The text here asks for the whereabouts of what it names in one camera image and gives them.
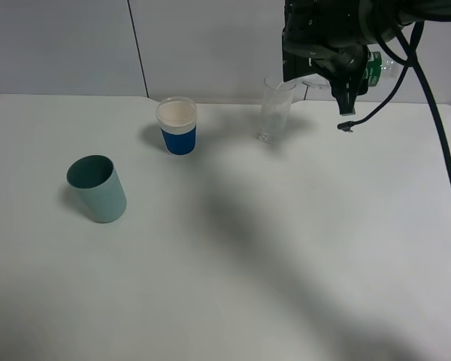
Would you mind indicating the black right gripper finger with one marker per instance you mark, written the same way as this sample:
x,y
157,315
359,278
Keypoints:
x,y
346,90

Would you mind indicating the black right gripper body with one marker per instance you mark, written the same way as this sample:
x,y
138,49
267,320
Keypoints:
x,y
325,38

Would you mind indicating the tall clear glass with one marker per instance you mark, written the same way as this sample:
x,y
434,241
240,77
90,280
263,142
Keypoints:
x,y
276,103

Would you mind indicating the teal green plastic cup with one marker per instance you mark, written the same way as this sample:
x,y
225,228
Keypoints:
x,y
95,181

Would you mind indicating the blue sleeved paper cup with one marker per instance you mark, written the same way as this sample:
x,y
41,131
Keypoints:
x,y
177,118

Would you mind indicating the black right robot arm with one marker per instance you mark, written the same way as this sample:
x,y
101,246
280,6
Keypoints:
x,y
381,17

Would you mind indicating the clear green-labelled water bottle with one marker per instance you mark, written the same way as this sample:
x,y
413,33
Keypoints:
x,y
381,71

